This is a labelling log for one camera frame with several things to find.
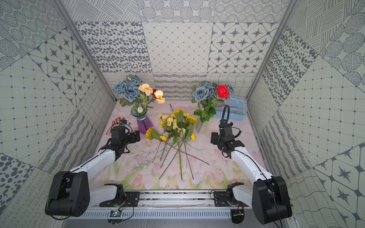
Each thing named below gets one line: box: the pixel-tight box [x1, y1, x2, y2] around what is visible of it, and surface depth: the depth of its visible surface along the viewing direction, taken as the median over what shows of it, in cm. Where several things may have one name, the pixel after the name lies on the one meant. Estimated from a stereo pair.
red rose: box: [216, 84, 231, 100], surface depth 73 cm
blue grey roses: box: [192, 81, 234, 103], surface depth 78 cm
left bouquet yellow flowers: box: [113, 75, 166, 116], surface depth 78 cm
